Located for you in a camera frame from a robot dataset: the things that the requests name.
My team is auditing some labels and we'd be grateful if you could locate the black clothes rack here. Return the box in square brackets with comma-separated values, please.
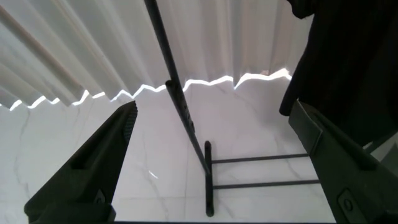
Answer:
[144, 0, 398, 218]

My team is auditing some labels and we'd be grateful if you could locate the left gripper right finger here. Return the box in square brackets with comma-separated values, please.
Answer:
[288, 99, 398, 224]

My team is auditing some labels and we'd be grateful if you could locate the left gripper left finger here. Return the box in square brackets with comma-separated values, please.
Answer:
[24, 100, 139, 223]

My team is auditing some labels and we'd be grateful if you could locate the white curtain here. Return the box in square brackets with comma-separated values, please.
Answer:
[0, 0, 314, 111]

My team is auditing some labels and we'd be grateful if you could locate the black short-sleeved shirt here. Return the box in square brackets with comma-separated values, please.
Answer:
[278, 0, 398, 147]

